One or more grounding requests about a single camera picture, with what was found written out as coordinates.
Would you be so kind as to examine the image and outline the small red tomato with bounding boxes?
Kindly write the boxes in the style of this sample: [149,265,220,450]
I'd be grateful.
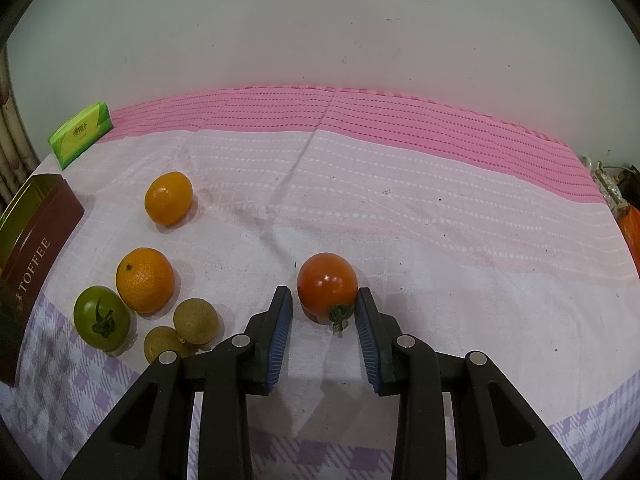
[296,252,359,334]

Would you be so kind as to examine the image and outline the front longan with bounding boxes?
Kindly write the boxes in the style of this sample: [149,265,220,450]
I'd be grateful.
[143,326,191,364]

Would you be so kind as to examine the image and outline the longan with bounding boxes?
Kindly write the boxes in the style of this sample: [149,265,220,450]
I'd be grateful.
[143,326,191,364]
[174,298,218,347]

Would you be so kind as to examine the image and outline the back longan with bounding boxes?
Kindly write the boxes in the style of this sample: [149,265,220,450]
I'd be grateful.
[174,298,218,347]

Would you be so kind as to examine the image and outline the green tomato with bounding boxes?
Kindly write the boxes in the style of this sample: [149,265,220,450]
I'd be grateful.
[73,285,131,352]

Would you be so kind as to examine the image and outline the middle orange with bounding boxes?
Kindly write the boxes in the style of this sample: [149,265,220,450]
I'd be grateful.
[115,247,175,315]

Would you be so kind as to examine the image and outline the pink purple checked tablecloth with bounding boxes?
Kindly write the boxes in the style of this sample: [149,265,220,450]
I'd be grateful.
[1,87,639,479]

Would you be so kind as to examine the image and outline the far small orange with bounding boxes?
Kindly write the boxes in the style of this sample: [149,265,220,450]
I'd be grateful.
[144,171,193,226]

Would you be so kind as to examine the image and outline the gold and red toffee tin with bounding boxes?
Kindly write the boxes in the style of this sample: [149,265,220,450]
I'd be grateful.
[1,174,85,387]

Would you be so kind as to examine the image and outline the orange object at edge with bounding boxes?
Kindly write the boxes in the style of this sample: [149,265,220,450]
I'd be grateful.
[582,156,640,269]

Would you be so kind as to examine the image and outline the beige patterned curtain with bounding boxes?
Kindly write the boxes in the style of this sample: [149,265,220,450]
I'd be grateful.
[0,46,39,208]

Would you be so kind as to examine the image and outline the green tissue pack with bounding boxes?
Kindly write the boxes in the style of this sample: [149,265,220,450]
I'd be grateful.
[48,101,113,170]

